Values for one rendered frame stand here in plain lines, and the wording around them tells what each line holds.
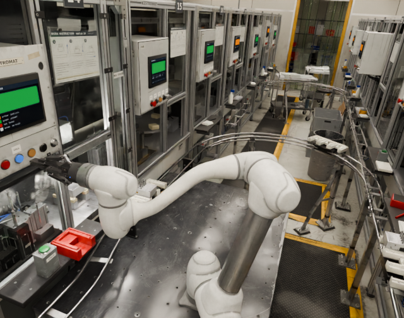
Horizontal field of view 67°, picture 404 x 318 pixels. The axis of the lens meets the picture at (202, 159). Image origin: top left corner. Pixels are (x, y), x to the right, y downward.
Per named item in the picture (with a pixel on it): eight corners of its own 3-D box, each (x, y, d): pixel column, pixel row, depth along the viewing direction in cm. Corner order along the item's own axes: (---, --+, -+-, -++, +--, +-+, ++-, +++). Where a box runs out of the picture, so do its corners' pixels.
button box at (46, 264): (47, 278, 131) (42, 257, 125) (33, 273, 133) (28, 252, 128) (60, 265, 137) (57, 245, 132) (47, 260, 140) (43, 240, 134)
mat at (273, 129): (261, 209, 344) (261, 209, 344) (211, 197, 361) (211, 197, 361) (299, 97, 843) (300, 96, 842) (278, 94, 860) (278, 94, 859)
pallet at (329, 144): (305, 146, 315) (307, 136, 311) (314, 142, 323) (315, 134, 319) (338, 158, 290) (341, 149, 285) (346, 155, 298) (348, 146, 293)
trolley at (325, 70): (324, 111, 731) (334, 69, 689) (300, 108, 741) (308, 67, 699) (320, 102, 805) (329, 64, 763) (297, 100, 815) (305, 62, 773)
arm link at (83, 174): (103, 161, 111) (89, 158, 113) (86, 171, 103) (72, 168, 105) (105, 183, 115) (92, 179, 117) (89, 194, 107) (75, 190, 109)
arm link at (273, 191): (219, 303, 145) (238, 347, 126) (188, 305, 138) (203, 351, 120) (285, 159, 119) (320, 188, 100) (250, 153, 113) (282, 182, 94)
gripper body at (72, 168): (91, 180, 116) (71, 175, 119) (89, 159, 112) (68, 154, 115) (77, 188, 110) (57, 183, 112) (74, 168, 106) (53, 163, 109)
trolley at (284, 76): (271, 118, 652) (278, 72, 610) (267, 111, 702) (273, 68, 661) (312, 121, 650) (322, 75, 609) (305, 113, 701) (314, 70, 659)
